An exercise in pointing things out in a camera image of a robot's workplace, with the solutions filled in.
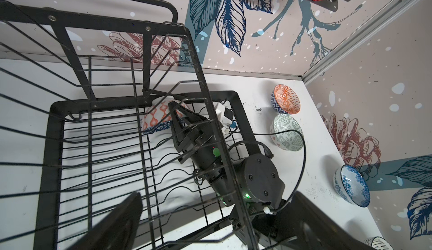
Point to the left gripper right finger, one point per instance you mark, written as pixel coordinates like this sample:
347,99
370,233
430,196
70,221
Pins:
316,231

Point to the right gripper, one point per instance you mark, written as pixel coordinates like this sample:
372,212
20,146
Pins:
194,137

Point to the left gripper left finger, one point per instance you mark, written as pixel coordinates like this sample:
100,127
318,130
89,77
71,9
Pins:
117,231

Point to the dark blue patterned bowl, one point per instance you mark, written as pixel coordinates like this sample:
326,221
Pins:
158,118

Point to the black wire dish rack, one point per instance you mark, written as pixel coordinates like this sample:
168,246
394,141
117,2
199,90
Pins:
77,78

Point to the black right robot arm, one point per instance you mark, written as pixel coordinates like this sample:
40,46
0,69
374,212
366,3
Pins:
257,176

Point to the blue white floral bowl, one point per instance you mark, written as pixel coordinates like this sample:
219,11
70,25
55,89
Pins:
350,186

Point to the white lattice patterned bowl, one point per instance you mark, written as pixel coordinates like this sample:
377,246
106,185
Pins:
378,243

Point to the green patterned bowl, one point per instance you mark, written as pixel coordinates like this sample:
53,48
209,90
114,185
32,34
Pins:
286,133

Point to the red patterned bowl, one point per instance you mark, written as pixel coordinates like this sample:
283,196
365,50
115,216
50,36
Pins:
284,100

